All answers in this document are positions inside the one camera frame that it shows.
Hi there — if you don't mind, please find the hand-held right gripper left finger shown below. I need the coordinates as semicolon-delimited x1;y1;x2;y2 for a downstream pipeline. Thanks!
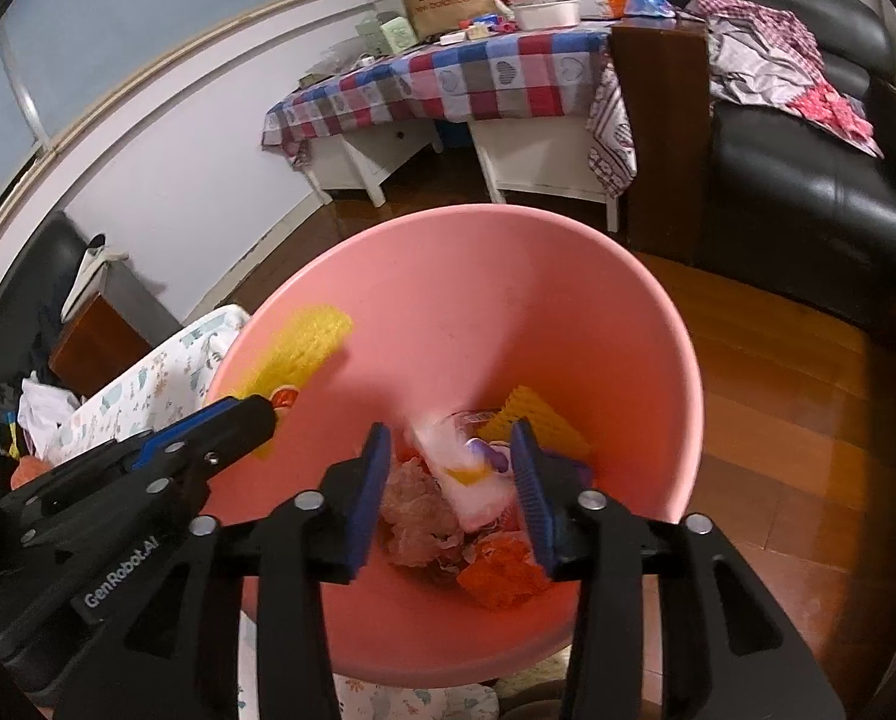
54;421;393;720

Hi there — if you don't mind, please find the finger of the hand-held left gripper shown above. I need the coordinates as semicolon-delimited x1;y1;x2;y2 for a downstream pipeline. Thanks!
13;397;278;623
0;394;269;512

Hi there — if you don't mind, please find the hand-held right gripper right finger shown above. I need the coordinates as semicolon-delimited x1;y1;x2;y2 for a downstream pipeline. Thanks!
509;418;846;720

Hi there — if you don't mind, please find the yellow foam fruit net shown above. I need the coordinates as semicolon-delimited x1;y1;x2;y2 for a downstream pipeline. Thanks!
230;304;355;458
478;384;591;458

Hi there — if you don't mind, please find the orange wrapper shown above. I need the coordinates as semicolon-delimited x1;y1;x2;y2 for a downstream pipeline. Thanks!
455;532;554;608

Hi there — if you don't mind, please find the white plastic bag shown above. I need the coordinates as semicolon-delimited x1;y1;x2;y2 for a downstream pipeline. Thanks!
410;412;520;530

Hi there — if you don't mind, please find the pink trash bin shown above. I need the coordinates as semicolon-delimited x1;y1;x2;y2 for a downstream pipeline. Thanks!
203;202;704;691

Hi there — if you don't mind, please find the floral tablecloth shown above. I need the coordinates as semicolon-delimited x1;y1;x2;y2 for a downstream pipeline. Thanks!
43;305;501;720

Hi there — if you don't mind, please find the wooden side table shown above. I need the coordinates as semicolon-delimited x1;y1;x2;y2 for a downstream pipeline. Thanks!
47;292;153;398

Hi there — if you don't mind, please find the white garment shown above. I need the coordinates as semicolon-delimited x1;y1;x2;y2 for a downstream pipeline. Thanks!
17;379;82;451

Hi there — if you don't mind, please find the yellow and blue cloth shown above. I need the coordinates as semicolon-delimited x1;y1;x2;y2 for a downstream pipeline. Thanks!
0;412;29;466

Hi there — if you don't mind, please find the white cloth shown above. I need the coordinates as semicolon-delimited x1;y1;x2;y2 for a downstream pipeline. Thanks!
62;235;130;320

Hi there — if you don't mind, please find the white table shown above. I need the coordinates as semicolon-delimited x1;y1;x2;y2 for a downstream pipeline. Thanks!
302;116;621;233

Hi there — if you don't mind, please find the red patterned hanging cloth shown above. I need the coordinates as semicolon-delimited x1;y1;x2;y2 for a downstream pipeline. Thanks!
585;64;639;200

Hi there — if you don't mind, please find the dark wooden cabinet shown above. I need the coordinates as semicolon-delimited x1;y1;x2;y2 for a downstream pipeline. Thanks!
609;15;715;267

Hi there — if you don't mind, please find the large window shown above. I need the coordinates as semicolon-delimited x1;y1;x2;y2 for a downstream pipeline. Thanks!
0;0;389;188

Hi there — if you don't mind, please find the black leather armchair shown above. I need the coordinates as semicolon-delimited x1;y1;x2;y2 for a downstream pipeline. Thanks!
654;0;896;331

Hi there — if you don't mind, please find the checked tablecloth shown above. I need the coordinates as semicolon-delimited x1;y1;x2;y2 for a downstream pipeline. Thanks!
262;21;618;151

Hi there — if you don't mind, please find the green box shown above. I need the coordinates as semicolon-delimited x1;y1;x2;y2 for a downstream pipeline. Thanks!
354;11;417;57

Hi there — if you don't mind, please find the white bowl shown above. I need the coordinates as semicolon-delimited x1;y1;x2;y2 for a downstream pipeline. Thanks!
509;0;582;32

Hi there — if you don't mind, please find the pink floral cloth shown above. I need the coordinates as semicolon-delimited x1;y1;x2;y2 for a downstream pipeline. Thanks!
785;79;885;160

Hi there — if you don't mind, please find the plaid cloth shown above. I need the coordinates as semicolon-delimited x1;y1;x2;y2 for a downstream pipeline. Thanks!
684;0;828;106

